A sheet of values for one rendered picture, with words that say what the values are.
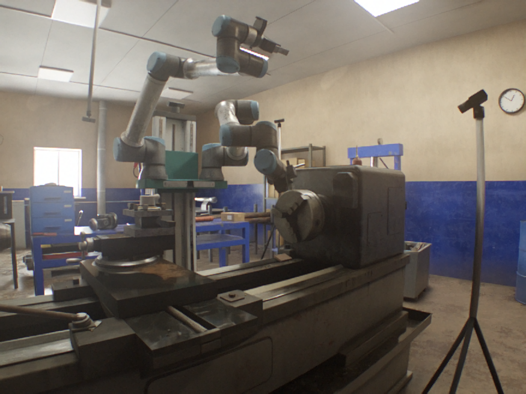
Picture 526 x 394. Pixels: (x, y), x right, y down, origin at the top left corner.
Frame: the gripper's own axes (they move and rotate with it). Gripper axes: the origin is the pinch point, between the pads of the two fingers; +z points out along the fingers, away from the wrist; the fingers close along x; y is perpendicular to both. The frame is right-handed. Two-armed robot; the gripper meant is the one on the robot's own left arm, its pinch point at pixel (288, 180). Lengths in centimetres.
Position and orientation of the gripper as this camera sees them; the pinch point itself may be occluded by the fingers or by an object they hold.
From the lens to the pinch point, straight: 153.9
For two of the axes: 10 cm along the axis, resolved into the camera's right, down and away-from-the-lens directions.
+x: -9.1, 2.8, 2.9
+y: -2.0, -9.4, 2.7
